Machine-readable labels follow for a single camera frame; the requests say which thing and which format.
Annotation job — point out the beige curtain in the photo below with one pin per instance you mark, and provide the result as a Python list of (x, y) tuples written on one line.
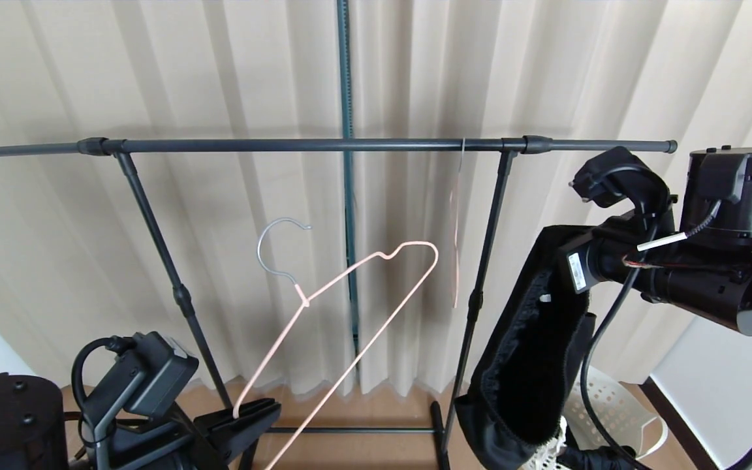
[(56, 78), (578, 65)]

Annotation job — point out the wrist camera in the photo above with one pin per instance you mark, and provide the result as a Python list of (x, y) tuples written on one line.
[(617, 176), (157, 375)]

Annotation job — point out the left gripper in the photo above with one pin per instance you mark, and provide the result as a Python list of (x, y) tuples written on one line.
[(160, 450)]

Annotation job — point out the pink clothes hanger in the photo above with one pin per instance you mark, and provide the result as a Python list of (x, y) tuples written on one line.
[(408, 245), (455, 261)]

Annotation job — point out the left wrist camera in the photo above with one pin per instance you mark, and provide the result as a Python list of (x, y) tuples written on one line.
[(157, 375)]

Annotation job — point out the window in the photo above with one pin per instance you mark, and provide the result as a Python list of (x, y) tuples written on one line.
[(347, 65)]

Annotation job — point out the black shorts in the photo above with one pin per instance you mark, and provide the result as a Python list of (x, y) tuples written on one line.
[(532, 365)]

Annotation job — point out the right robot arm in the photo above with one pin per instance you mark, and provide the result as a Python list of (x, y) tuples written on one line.
[(741, 189)]

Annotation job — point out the black garment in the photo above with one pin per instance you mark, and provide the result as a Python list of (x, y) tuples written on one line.
[(601, 460)]

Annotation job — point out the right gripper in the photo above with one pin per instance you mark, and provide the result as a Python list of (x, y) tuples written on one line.
[(689, 281)]

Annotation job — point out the black clothes rack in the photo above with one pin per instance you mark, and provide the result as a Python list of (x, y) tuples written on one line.
[(284, 145)]

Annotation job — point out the white laundry basket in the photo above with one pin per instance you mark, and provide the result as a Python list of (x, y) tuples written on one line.
[(617, 405)]

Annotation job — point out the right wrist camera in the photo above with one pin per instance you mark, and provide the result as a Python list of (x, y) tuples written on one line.
[(617, 176)]

